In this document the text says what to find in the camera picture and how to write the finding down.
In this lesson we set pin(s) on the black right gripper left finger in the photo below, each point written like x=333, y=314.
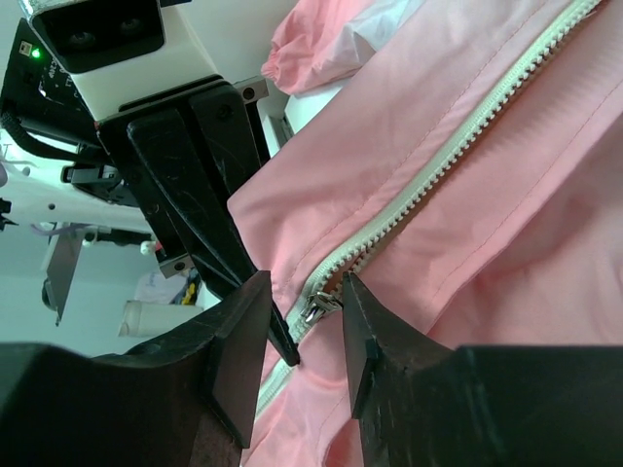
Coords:
x=185, y=398

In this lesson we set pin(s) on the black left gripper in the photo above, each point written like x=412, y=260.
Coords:
x=46, y=115

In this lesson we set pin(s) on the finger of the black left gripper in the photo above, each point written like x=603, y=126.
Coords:
x=229, y=149
x=182, y=164

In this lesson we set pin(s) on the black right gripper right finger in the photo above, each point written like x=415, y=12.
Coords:
x=419, y=403

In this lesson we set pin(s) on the pink hooded zip jacket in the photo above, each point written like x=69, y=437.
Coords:
x=471, y=175

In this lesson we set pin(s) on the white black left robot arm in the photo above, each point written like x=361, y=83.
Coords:
x=34, y=194

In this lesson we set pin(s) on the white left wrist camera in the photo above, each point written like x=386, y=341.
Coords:
x=118, y=52

